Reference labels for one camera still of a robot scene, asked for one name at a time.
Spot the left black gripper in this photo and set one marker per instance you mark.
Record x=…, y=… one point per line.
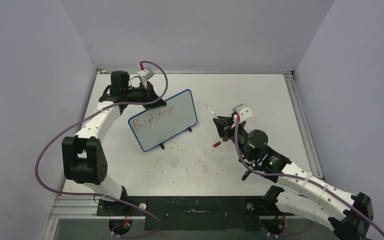
x=149, y=94

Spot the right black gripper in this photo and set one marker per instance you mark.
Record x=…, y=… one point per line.
x=224, y=125

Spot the red capped whiteboard marker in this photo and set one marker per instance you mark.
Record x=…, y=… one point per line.
x=212, y=112

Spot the red marker cap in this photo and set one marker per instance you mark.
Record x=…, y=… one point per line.
x=216, y=144

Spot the blue framed whiteboard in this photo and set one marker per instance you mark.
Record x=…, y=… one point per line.
x=153, y=127

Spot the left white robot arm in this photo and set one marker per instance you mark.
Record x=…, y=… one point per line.
x=84, y=160

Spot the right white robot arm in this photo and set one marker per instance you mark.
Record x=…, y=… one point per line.
x=349, y=216

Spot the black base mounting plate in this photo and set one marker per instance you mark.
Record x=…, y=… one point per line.
x=196, y=213

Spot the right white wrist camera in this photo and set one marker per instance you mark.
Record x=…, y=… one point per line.
x=242, y=112

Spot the aluminium frame rail right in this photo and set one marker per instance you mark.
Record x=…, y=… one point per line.
x=307, y=138

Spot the aluminium frame rail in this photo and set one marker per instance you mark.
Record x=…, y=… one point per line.
x=307, y=138
x=77, y=207

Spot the aluminium frame rail front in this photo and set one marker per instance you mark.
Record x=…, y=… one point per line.
x=77, y=207

